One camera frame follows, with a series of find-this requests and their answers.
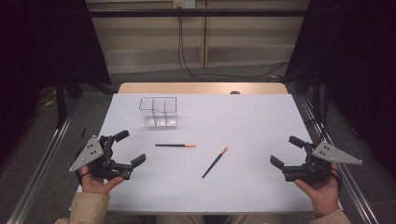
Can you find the black wrist strap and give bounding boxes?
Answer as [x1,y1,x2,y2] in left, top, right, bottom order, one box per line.
[76,169,92,188]
[330,167,344,191]

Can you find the black floor cable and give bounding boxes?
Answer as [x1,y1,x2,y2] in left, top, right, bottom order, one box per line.
[177,15,210,83]
[179,15,290,79]

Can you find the bundle of black cables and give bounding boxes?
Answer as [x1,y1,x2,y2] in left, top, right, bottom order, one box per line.
[306,92,332,145]

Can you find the white table cover sheet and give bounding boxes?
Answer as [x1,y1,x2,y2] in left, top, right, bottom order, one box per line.
[68,92,344,215]

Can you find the black stand leg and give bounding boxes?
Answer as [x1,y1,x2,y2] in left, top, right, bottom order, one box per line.
[54,71,68,129]

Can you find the black stand post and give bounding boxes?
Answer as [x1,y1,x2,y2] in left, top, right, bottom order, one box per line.
[312,68,322,117]

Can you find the wooden table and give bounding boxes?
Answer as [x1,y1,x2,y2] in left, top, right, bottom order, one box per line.
[117,81,289,95]

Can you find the person's right hand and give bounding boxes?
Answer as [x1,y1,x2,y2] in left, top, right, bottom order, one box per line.
[293,162,342,219]

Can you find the white wall socket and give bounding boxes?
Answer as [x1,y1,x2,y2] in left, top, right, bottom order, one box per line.
[173,0,196,9]

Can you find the black pencil with orange end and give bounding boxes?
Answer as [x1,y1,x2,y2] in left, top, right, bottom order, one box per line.
[201,147,229,179]
[154,143,197,148]

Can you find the black curtain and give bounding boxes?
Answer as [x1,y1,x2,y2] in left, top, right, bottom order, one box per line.
[285,0,396,179]
[0,0,112,157]

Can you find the person's left hand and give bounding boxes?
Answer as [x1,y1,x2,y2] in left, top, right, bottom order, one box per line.
[78,164,125,196]

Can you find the aluminium frame rail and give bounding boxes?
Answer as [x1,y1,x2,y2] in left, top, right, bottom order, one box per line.
[298,94,379,224]
[6,92,82,224]

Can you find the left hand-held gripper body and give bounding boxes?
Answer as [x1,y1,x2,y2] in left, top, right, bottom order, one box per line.
[68,134,134,182]

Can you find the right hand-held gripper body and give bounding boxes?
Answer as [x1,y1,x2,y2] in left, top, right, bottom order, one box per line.
[283,140,363,187]

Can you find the clear plastic organizer box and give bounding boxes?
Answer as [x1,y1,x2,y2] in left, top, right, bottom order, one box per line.
[138,96,179,129]

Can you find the black horizontal frame bar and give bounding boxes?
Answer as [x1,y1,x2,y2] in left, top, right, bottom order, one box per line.
[88,8,309,19]

